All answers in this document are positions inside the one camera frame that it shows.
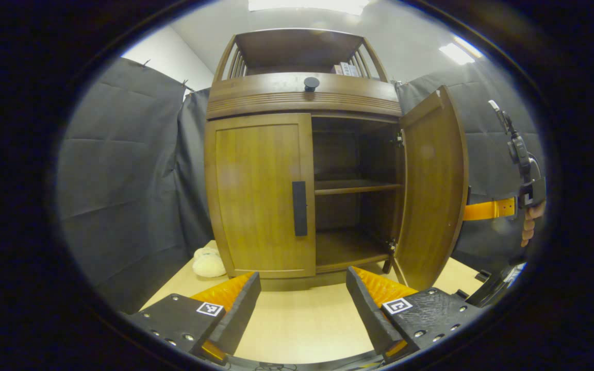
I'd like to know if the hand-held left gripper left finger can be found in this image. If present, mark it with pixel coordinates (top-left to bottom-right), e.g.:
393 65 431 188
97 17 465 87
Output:
124 272 261 366

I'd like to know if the cream plush toy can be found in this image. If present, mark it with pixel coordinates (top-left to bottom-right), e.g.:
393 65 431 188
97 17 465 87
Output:
192 247 227 278

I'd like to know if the wooden shoe cabinet door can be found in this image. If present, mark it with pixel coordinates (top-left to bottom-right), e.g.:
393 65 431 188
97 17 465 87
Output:
392 85 469 292
204 113 317 279

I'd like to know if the black backdrop cloth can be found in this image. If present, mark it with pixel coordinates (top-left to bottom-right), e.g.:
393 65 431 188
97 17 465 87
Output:
395 62 545 274
57 57 212 315

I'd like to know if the black door handle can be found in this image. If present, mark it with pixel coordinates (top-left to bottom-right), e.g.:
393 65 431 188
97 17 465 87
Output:
292 181 308 237

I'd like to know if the wooden cabinet drawer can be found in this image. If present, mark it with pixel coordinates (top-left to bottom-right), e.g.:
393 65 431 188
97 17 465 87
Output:
207 72 402 120

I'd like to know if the large ceiling light panel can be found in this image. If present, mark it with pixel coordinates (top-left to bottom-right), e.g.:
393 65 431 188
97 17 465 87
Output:
248 0 370 15

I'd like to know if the wooden double-door shoe cabinet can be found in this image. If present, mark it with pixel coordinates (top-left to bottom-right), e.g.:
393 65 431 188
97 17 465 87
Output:
204 28 406 279

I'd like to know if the wooden inner shelf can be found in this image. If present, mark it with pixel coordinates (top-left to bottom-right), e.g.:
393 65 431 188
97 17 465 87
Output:
314 179 403 195

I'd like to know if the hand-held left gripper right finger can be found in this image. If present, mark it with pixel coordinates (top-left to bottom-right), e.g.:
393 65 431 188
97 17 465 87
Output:
346 266 483 361

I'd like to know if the small ceiling light panel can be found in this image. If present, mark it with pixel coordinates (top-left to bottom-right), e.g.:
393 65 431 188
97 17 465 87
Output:
439 36 483 65

